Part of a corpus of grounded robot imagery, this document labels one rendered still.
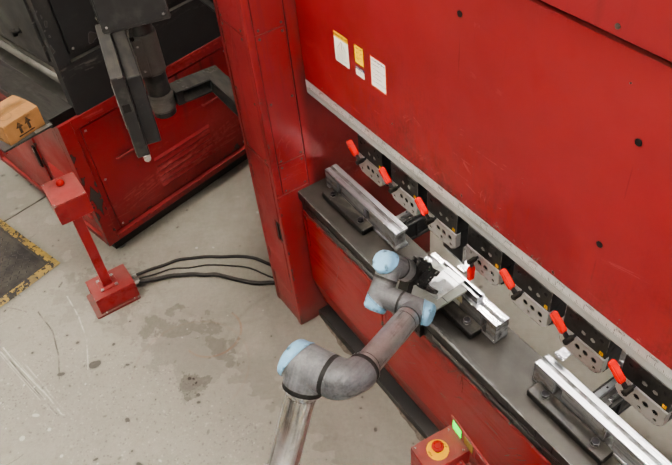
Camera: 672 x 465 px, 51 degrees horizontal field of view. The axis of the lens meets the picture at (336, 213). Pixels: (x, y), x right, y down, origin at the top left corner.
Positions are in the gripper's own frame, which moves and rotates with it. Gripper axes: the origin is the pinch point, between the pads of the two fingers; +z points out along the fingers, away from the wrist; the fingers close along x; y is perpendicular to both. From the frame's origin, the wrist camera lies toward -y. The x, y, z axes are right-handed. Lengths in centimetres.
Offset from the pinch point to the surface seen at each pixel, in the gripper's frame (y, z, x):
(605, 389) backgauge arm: 9, 27, -57
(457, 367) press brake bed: -18.0, 14.1, -18.7
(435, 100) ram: 51, -49, 8
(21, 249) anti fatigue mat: -156, -2, 236
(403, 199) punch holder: 17.8, -11.9, 24.1
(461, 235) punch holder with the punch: 21.2, -11.5, -3.0
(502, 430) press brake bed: -24, 21, -42
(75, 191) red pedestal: -77, -38, 161
